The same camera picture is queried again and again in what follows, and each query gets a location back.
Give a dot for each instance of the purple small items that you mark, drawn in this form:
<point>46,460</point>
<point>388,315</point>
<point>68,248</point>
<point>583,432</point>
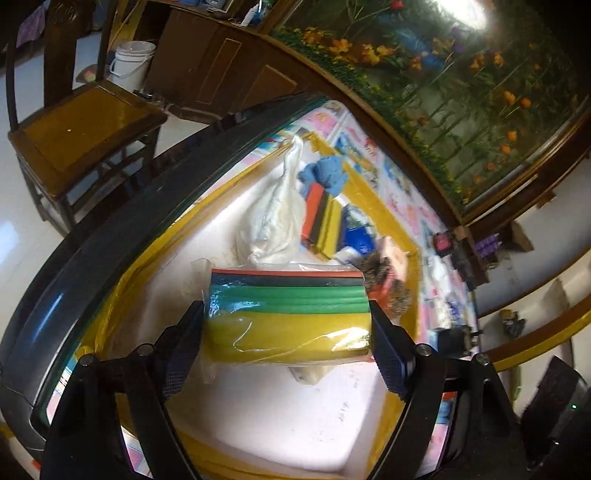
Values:
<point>487,245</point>

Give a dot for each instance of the black device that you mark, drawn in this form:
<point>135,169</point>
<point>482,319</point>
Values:
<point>471,265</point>

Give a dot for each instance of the white plastic wrapper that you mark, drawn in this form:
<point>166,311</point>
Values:
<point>438,281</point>

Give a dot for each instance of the striped sponge pack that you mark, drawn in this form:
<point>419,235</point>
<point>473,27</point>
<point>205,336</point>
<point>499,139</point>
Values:
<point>323,221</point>
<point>286,318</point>

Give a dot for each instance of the red and black box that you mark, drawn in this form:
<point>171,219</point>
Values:
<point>444,243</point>

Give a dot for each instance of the white bottles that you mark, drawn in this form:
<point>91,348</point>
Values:
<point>254,11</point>

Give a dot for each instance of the cardboard piece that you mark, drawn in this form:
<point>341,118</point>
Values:
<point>521,236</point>

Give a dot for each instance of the blue printed packet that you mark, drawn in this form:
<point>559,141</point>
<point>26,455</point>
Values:
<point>358,237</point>

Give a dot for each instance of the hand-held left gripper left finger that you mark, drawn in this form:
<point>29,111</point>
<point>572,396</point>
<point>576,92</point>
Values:
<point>182,362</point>

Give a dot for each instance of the metal kettle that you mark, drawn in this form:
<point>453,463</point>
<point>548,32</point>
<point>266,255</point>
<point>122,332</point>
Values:
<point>150,98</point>

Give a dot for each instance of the blue cloth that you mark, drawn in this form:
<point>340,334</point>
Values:
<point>330,173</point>

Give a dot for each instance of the wooden chair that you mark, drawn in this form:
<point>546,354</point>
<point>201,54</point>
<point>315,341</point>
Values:
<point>83,124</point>

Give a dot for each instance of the white shelf with wooden trim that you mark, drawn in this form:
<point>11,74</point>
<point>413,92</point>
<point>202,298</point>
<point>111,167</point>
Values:
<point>545,295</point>

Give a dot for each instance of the wooden cabinet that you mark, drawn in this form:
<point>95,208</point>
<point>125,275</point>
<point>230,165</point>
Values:
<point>217,60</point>

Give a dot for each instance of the green small item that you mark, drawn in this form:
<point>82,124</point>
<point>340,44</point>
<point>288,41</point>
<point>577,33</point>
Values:
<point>515,383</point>

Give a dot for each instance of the white plastic bag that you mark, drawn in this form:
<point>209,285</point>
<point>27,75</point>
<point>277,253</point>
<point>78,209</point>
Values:
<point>272,230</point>

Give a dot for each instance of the dark clutter pile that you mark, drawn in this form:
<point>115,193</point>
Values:
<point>455,340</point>

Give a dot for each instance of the brown heart-shaped scouring pad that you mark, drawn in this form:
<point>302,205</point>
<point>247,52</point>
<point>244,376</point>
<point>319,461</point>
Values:
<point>399,295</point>

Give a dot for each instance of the flower wall poster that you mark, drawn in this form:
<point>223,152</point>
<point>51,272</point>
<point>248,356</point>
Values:
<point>461,92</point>

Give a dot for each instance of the white foam box yellow tape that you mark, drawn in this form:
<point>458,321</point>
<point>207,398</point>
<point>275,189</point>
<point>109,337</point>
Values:
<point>277,424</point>

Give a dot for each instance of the purple cloth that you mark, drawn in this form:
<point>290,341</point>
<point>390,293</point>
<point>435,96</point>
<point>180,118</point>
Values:
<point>30,25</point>

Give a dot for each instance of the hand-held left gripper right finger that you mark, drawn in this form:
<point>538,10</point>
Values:
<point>388,357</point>

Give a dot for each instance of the white plastic bucket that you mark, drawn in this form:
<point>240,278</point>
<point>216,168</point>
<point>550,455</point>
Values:
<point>131,64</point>

